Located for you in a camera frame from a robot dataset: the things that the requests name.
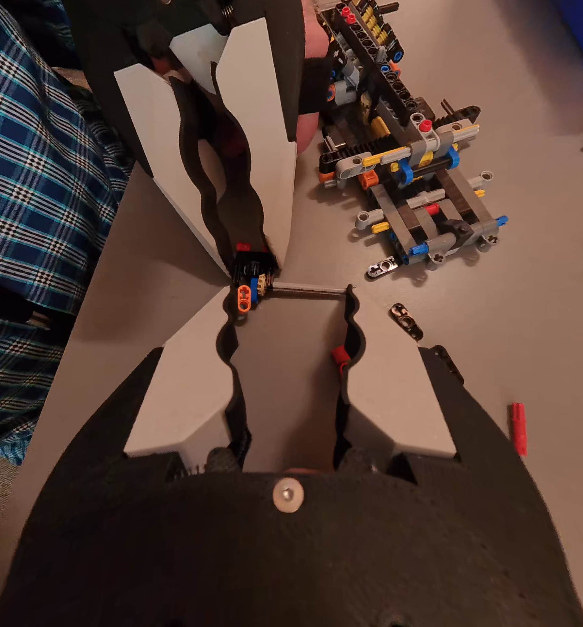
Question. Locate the orange lego connector block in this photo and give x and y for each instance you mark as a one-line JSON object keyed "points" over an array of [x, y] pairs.
{"points": [[245, 297]]}

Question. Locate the red lego pin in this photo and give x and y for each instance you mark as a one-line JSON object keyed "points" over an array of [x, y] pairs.
{"points": [[518, 428]]}

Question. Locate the black lego beam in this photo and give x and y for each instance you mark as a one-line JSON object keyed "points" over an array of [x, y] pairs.
{"points": [[447, 362], [407, 321]]}

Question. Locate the person's blue plaid shirt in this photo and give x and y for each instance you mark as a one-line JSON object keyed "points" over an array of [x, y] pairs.
{"points": [[36, 186]]}

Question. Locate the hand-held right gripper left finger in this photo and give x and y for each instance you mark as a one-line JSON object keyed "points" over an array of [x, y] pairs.
{"points": [[183, 401]]}

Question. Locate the long grey lego axle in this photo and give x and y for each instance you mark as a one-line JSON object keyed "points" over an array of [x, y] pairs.
{"points": [[311, 289]]}

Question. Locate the small black lego subassembly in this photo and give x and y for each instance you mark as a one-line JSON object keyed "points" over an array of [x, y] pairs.
{"points": [[254, 269]]}

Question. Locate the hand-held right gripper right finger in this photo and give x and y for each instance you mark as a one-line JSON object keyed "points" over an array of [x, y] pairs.
{"points": [[394, 401]]}

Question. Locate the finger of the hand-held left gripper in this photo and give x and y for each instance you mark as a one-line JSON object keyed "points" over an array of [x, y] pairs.
{"points": [[154, 127], [267, 122]]}

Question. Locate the red lego perpendicular connector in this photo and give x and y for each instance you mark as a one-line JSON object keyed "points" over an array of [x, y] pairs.
{"points": [[339, 353]]}

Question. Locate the large lego technic chassis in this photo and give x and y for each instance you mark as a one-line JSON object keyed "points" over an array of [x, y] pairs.
{"points": [[409, 171]]}

